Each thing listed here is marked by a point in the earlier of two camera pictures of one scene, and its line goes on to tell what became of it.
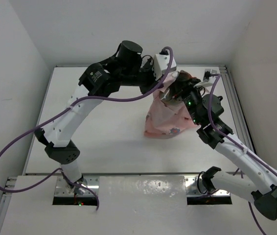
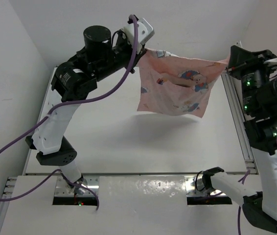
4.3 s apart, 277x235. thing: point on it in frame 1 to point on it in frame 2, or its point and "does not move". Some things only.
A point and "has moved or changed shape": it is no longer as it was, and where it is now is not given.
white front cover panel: (146, 205) does not move
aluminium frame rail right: (236, 107) does not move
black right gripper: (180, 88) to (238, 59)
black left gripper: (152, 83) to (119, 39)
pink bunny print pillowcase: (164, 121) has moved or changed shape
